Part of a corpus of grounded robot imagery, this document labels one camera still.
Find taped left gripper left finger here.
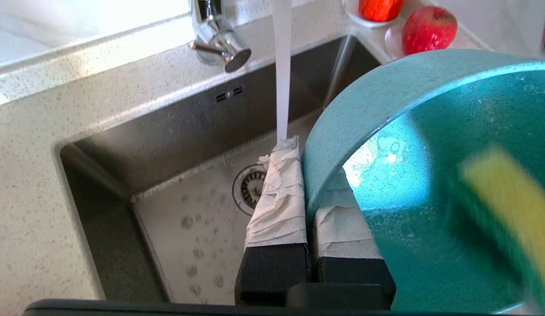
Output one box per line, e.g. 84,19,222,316
234,136,311,306

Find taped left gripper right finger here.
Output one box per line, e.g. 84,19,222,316
312,169,397,309

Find teal bowl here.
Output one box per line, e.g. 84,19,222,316
301,48,545,315

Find yellow and green sponge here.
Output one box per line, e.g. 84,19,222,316
460,147,545,301

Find stainless steel sink basin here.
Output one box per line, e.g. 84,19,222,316
55,34,384,305

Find round metal drain strainer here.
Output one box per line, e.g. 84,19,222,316
232,165,269,216

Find running tap water stream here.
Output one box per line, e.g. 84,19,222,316
272,0,293,144

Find chrome kitchen faucet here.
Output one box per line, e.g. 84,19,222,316
188,0,252,73

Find small white dish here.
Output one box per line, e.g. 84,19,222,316
343,0,407,28
384,26,409,60

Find red apple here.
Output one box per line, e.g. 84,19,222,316
402,5,458,56

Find red tomato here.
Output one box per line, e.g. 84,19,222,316
359,0,405,22

